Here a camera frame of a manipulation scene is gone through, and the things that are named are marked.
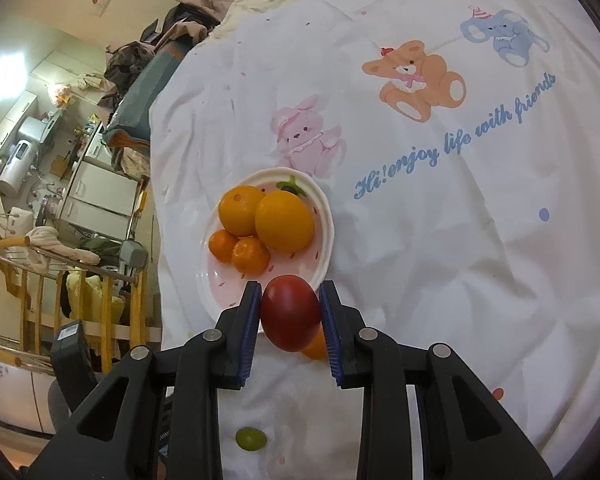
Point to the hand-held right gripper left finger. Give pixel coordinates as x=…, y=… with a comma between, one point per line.
x=247, y=335

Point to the hanging plastic bag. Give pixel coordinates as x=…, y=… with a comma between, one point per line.
x=62, y=92

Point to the pile of clothes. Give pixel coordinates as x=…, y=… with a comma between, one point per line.
x=180, y=20

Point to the small tangerine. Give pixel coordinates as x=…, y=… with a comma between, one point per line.
x=316, y=347
x=250, y=256
x=221, y=246

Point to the pink strawberry-print plate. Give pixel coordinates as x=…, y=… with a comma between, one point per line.
x=222, y=290

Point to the teal grey cushion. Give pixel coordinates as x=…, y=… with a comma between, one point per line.
x=140, y=95

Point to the large orange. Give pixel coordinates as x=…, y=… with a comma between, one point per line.
x=284, y=221
x=238, y=210

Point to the black device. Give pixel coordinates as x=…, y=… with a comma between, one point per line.
x=72, y=355

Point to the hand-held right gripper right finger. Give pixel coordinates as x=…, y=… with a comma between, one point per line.
x=331, y=337

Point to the small green fruit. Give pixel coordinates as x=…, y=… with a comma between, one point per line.
x=250, y=438

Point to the red cherry tomato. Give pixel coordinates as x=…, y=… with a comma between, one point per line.
x=290, y=315

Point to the yellow green bag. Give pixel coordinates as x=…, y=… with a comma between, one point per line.
x=87, y=290

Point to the yellow wooden frame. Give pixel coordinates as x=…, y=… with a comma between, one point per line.
x=106, y=325

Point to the grey chair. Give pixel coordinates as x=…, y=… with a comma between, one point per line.
x=132, y=256

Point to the white kitchen cabinet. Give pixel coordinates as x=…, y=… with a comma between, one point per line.
x=100, y=190

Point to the white animal-print blanket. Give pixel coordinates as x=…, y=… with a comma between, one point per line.
x=430, y=260

